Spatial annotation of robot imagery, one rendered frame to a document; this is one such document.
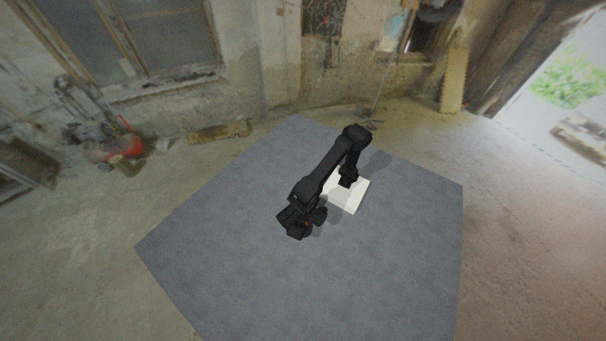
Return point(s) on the black round pedestal with shaft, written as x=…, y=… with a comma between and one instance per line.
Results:
x=308, y=230

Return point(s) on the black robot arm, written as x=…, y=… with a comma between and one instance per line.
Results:
x=351, y=142

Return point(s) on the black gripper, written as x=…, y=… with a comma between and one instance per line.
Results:
x=297, y=230

